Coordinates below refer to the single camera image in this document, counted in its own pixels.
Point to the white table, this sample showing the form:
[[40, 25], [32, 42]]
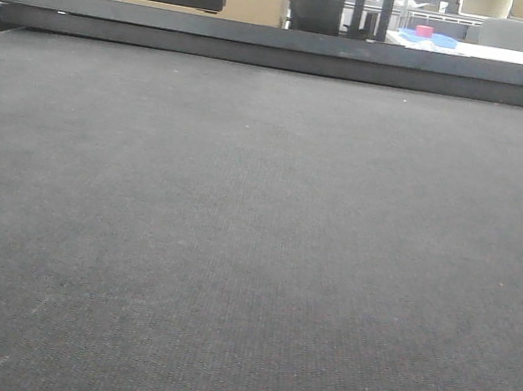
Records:
[[462, 49]]

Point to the black conveyor belt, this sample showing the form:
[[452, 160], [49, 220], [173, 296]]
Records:
[[173, 223]]

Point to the blue tray on table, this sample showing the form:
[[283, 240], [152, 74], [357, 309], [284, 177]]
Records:
[[436, 39]]

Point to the black conveyor side rail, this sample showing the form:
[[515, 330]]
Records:
[[271, 48]]

